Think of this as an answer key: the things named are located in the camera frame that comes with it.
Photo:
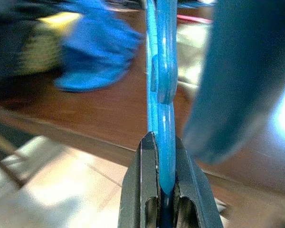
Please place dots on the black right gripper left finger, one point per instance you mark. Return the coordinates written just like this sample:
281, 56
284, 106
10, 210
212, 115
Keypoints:
140, 190

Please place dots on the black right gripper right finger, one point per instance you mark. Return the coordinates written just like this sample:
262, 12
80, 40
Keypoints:
194, 197

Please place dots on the blue plastic hanger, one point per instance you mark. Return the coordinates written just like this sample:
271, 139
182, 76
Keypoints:
165, 154

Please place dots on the dark navy knit garment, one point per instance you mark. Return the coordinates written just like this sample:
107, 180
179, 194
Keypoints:
240, 71

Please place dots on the dark brown wooden table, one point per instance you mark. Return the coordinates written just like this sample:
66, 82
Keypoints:
97, 114

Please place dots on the bright blue garment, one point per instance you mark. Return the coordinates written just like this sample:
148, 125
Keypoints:
95, 59

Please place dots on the pink pen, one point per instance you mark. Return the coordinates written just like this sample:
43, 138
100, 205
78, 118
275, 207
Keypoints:
194, 19

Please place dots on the yellow garment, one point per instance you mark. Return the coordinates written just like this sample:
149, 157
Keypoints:
59, 17

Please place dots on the black garment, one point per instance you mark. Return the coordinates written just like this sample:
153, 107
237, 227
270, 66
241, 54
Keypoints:
7, 47

